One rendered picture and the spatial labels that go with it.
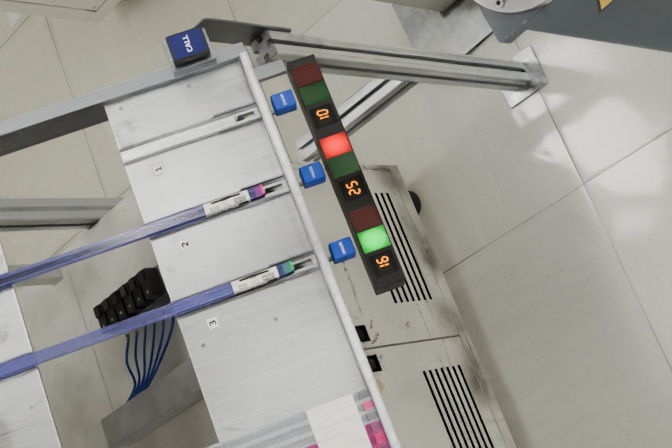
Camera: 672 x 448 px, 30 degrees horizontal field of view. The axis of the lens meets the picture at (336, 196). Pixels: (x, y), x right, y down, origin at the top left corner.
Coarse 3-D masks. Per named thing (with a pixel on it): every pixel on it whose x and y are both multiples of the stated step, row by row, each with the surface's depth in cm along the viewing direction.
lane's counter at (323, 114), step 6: (318, 108) 168; (324, 108) 168; (330, 108) 168; (312, 114) 168; (318, 114) 168; (324, 114) 168; (330, 114) 168; (318, 120) 167; (324, 120) 167; (330, 120) 167; (336, 120) 167; (318, 126) 167; (324, 126) 167
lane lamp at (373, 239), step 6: (372, 228) 162; (378, 228) 162; (360, 234) 162; (366, 234) 162; (372, 234) 162; (378, 234) 162; (384, 234) 162; (360, 240) 161; (366, 240) 161; (372, 240) 162; (378, 240) 162; (384, 240) 162; (366, 246) 161; (372, 246) 161; (378, 246) 161; (384, 246) 161; (366, 252) 161
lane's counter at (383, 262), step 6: (384, 252) 161; (390, 252) 161; (372, 258) 161; (378, 258) 161; (384, 258) 161; (390, 258) 161; (372, 264) 160; (378, 264) 160; (384, 264) 160; (390, 264) 160; (396, 264) 160; (378, 270) 160; (384, 270) 160; (390, 270) 160; (396, 270) 160; (378, 276) 160
